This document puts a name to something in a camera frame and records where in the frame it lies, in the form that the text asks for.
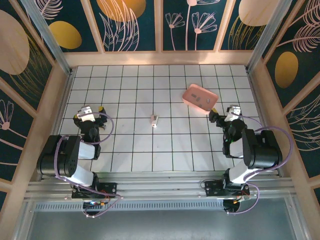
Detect pink plastic tray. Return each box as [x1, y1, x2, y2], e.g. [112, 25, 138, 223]
[182, 83, 219, 116]

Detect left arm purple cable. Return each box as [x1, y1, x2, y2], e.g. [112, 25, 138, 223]
[55, 111, 125, 218]

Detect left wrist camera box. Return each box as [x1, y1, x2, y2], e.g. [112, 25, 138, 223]
[76, 105, 95, 122]

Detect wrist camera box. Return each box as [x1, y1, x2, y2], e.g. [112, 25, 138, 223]
[226, 104, 242, 123]
[76, 105, 95, 122]

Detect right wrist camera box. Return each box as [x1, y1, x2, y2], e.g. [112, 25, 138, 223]
[226, 104, 242, 123]

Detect aluminium side rail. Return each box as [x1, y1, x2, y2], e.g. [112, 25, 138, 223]
[246, 67, 286, 177]
[38, 69, 76, 181]

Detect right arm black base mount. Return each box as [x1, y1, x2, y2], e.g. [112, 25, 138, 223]
[204, 180, 251, 198]

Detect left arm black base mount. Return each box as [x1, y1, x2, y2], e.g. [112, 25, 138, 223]
[71, 181, 118, 200]

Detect long aluminium base rail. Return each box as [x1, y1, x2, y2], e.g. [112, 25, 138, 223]
[24, 171, 300, 201]

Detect aluminium corner post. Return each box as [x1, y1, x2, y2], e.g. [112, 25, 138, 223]
[246, 0, 293, 73]
[21, 0, 74, 76]

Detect slotted grey cable duct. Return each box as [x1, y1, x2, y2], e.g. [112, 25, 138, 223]
[34, 201, 227, 212]

